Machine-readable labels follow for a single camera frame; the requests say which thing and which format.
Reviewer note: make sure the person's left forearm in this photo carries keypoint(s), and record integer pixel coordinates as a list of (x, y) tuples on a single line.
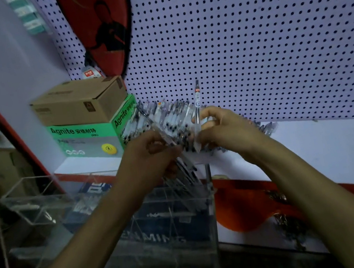
[(69, 259)]

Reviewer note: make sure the orange plastic item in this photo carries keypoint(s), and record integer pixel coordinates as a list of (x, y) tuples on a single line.
[(242, 208)]

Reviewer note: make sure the person's right forearm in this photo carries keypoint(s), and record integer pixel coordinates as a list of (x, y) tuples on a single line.
[(329, 208)]

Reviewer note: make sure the dark blue printed box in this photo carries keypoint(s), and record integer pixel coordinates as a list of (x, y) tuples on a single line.
[(163, 218)]

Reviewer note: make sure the white perforated pegboard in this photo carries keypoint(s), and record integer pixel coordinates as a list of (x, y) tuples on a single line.
[(248, 37)]

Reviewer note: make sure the hanging green white packets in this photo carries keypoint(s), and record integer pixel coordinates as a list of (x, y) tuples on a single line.
[(26, 15)]

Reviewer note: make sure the bundle of clear pens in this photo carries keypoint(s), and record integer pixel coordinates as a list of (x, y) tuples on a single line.
[(170, 133)]

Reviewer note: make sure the person's left hand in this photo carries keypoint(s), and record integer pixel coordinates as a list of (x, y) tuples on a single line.
[(141, 164)]

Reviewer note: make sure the brown cardboard box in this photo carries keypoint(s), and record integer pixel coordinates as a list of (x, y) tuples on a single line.
[(78, 102)]

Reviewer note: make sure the clear acrylic display case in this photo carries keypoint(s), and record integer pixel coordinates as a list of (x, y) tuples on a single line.
[(77, 221)]

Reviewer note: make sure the pile of white clear pens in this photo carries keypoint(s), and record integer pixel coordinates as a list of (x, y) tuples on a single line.
[(174, 116)]

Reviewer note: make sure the person's right thumb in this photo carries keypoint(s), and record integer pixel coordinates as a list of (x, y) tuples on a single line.
[(205, 139)]

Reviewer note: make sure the small white hang tag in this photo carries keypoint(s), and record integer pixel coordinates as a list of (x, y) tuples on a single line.
[(91, 72)]

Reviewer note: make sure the person's right hand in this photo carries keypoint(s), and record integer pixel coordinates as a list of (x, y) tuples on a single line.
[(230, 130)]

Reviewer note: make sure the black capped gel pen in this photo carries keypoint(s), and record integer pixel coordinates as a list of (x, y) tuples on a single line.
[(197, 102)]

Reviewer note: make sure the person's left thumb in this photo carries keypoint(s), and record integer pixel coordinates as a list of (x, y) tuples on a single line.
[(160, 145)]

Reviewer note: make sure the green and grey carton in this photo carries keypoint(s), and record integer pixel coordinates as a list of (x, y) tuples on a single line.
[(90, 139)]

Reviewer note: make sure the white shelf with red edge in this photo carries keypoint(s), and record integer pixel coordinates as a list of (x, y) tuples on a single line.
[(317, 153)]

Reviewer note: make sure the red racket cover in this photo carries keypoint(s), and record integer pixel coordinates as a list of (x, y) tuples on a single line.
[(103, 26)]

